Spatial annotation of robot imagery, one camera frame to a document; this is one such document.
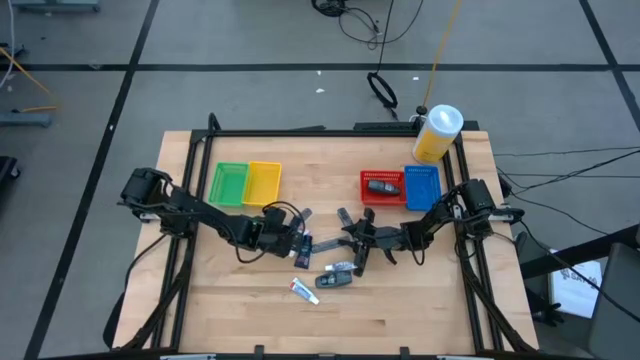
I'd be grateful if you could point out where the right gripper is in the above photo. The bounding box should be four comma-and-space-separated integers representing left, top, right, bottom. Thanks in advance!
341, 223, 409, 279

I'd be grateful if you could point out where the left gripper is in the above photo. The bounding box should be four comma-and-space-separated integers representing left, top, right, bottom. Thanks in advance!
259, 225, 304, 259

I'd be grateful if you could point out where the dark blue sachet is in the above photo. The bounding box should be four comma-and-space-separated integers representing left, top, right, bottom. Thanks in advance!
294, 230, 315, 270

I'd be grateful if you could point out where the white red toothpaste tube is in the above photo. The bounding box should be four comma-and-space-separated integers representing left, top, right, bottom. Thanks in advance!
288, 277, 321, 306

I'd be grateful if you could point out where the yellow plastic basket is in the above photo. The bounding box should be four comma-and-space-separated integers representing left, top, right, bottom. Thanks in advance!
242, 160, 283, 208

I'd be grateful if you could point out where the red plastic basket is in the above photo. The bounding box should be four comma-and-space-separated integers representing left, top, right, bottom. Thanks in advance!
359, 169, 408, 207

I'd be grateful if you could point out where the blue plastic basket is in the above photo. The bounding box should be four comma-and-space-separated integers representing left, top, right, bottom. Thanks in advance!
403, 165, 443, 212

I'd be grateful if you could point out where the green plastic basket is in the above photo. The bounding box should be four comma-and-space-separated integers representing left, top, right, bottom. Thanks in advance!
207, 161, 250, 208

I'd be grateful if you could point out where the yellow canister white lid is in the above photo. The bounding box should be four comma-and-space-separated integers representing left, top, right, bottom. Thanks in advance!
412, 103, 465, 165

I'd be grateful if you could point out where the black beam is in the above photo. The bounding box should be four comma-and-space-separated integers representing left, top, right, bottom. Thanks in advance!
519, 223, 640, 280

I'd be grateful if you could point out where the white paper bag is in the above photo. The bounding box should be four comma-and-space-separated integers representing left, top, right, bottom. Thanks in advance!
547, 248, 605, 320

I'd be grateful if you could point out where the dark grey chair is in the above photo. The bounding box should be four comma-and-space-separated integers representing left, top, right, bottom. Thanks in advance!
587, 242, 640, 360

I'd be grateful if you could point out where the grey stand foot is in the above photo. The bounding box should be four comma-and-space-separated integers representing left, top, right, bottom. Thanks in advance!
0, 112, 54, 129

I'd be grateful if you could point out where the black caster object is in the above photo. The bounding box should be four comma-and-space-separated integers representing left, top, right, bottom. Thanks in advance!
0, 155, 21, 199

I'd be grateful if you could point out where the grey flat base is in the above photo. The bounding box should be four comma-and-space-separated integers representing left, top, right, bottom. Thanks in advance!
9, 0, 101, 14

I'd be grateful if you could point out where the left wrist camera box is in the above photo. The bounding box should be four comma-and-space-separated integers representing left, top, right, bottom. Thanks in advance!
262, 205, 288, 230

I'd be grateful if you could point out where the black aluminium table frame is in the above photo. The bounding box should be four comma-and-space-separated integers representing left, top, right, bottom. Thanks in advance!
102, 112, 541, 360

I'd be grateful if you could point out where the coiled black cable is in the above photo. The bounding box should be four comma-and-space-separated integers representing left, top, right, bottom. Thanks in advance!
366, 71, 400, 110

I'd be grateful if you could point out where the thin black floor cable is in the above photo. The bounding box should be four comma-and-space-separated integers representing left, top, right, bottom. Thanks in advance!
509, 193, 610, 237
493, 146, 640, 158
499, 149, 640, 196

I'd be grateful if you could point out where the long black floor cable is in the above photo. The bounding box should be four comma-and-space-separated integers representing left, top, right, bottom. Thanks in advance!
375, 0, 396, 75

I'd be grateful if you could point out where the yellow floor cable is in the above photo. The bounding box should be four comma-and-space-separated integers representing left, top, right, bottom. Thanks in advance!
0, 47, 59, 114
422, 0, 464, 109

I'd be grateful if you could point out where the tangled black cable bundle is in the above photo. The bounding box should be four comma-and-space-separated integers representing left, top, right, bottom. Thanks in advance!
310, 0, 426, 51

